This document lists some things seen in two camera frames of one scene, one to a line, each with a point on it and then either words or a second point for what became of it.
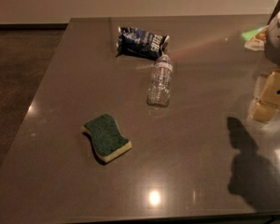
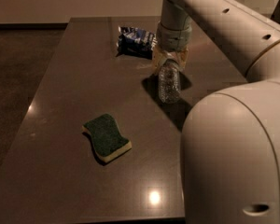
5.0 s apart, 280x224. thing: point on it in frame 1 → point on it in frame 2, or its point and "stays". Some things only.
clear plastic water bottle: (159, 90) → (169, 81)
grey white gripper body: (278, 41) → (173, 37)
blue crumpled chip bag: (137, 42) stays
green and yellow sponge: (108, 141) stays
